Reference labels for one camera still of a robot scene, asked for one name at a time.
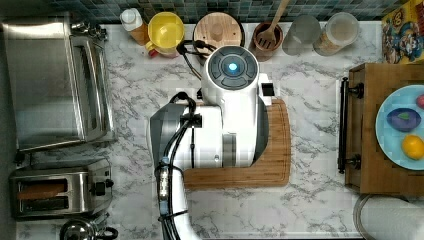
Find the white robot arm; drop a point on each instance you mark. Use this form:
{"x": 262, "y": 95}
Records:
{"x": 228, "y": 130}

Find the stainless steel toaster oven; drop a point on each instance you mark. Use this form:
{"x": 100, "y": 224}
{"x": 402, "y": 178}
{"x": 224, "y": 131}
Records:
{"x": 59, "y": 83}

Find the silver two-slot toaster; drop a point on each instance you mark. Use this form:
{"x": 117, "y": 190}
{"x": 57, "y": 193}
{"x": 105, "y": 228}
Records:
{"x": 88, "y": 189}

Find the bamboo cutting board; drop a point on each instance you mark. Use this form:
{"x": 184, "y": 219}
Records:
{"x": 271, "y": 169}

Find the black jar with wooden lid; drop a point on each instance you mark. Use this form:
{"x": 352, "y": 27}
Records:
{"x": 219, "y": 29}

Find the brown ceramic utensil holder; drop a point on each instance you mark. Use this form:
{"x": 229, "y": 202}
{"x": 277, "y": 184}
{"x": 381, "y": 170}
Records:
{"x": 261, "y": 49}

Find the yellow cup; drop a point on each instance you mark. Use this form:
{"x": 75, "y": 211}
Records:
{"x": 166, "y": 31}

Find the frosted grey plastic cup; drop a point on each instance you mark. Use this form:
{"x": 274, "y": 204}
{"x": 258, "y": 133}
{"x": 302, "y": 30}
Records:
{"x": 303, "y": 32}

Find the white-capped condiment bottle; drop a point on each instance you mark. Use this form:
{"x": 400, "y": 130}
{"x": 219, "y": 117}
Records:
{"x": 133, "y": 23}

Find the clear jar with cereal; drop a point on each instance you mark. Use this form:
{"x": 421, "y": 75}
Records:
{"x": 341, "y": 30}

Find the slice of brown toast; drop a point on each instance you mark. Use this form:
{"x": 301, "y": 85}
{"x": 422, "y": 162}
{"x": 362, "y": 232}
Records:
{"x": 40, "y": 191}

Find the purple toy plum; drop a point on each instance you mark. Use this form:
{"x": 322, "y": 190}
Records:
{"x": 404, "y": 119}

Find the yellow toy lemon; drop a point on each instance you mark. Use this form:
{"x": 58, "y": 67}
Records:
{"x": 413, "y": 147}

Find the red toy fruit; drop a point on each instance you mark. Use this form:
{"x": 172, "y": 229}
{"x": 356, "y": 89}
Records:
{"x": 420, "y": 101}

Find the yellow cereal box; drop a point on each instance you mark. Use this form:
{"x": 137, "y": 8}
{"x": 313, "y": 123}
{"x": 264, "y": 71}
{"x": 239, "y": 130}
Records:
{"x": 402, "y": 34}

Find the wooden tray with black handle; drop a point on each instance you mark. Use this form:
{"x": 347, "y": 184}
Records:
{"x": 366, "y": 168}

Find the steel kettle with black handle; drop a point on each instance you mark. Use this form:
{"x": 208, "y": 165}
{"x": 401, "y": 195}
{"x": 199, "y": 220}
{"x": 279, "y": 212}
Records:
{"x": 94, "y": 228}

